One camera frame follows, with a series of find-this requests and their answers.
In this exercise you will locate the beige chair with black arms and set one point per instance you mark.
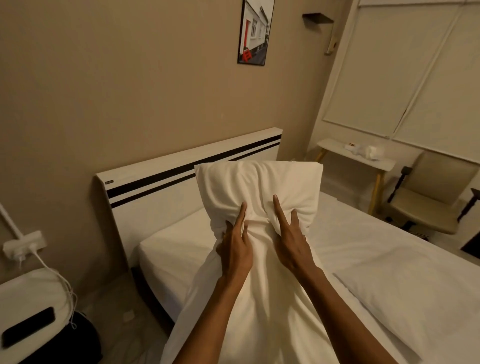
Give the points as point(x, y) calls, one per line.
point(427, 198)

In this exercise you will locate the white headboard with black stripes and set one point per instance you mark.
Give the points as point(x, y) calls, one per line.
point(157, 195)

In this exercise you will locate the person's right hand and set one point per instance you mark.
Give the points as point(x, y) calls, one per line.
point(294, 255)

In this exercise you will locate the person's right middle finger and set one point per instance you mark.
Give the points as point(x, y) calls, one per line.
point(295, 225)

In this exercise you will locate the person's left thumb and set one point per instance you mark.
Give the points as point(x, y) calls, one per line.
point(246, 230)

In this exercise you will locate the white wall power socket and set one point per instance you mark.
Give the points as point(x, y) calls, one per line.
point(24, 245)

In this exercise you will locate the dark furniture piece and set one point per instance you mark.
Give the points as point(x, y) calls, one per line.
point(472, 225)

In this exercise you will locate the flat white pillow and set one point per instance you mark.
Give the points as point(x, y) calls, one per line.
point(412, 292)

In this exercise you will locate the white mattress with fitted sheet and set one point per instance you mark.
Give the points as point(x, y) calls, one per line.
point(176, 255)

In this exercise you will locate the beige window blinds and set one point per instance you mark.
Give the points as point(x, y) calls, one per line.
point(412, 75)

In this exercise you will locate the white round nightstand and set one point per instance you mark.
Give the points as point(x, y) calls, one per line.
point(30, 311)

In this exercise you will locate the black wall shelf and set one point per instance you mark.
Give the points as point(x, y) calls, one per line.
point(318, 17)

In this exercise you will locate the person's right forearm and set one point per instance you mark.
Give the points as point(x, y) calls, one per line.
point(337, 318)

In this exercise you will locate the white side table wooden legs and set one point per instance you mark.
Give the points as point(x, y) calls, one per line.
point(352, 157)

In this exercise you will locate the white pillow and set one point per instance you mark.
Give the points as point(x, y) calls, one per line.
point(262, 300)
point(412, 292)

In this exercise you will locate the person's left forearm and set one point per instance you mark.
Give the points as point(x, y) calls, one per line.
point(212, 322)

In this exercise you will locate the framed house picture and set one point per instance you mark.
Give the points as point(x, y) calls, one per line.
point(255, 32)

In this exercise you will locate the black smartphone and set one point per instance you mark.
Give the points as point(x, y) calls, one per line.
point(28, 327)

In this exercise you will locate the person's left hand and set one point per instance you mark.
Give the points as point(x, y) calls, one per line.
point(234, 255)

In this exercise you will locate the white items on side table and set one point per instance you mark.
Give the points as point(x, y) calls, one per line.
point(365, 150)

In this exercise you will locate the black bag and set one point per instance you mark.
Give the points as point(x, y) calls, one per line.
point(71, 345)

